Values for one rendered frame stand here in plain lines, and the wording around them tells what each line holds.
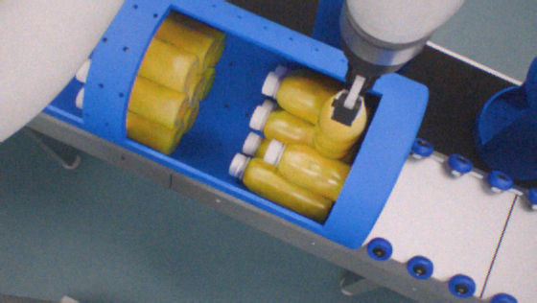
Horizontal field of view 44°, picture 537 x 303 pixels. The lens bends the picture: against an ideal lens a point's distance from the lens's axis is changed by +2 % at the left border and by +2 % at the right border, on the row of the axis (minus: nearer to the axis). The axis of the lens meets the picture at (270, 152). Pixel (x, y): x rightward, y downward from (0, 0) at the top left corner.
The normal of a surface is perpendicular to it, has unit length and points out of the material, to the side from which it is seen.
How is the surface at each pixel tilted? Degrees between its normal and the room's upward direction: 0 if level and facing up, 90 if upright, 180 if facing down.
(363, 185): 32
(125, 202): 0
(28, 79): 49
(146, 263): 0
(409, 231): 0
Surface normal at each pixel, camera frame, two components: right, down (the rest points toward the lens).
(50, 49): 0.75, 0.06
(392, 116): 0.12, -0.45
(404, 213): 0.03, -0.25
